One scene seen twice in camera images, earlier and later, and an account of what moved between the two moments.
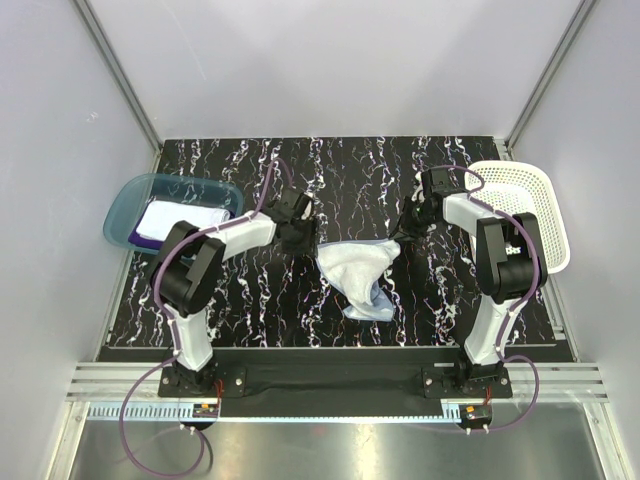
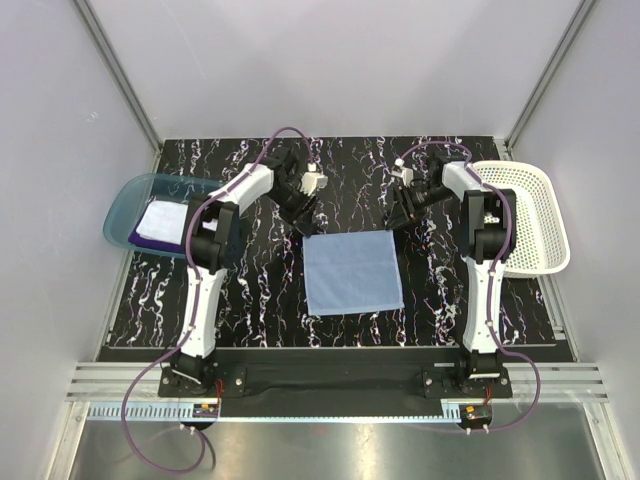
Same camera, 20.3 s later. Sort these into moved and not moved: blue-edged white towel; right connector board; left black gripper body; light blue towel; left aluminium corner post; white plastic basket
Moved: left black gripper body; blue-edged white towel
Not moved: left aluminium corner post; right connector board; light blue towel; white plastic basket
